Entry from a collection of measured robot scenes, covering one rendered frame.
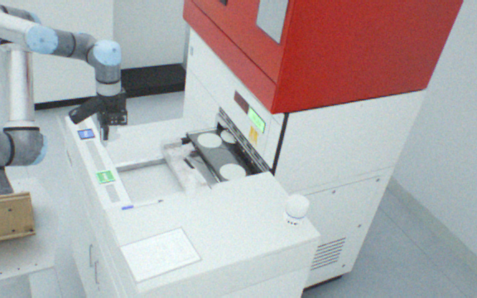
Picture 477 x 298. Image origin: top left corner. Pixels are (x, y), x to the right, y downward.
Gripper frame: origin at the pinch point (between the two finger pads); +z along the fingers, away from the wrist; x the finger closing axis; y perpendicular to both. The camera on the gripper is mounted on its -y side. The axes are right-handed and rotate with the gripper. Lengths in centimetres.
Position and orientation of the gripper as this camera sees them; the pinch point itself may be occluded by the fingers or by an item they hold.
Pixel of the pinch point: (102, 143)
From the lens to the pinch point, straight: 171.2
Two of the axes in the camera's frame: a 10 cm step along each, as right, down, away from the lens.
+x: -4.6, -5.8, 6.7
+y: 8.8, -1.7, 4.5
